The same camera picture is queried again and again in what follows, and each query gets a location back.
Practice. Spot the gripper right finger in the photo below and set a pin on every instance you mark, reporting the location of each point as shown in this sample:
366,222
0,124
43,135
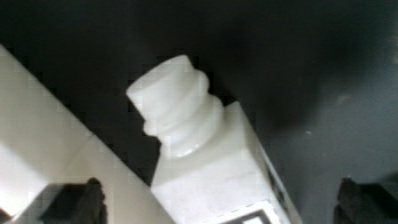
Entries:
366,203

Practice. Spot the white U-shaped fence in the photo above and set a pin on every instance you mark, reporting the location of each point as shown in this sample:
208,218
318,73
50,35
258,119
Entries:
53,153

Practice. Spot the white leg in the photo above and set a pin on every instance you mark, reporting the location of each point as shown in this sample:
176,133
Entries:
215,182

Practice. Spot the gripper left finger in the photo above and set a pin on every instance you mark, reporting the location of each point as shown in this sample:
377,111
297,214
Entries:
77,207

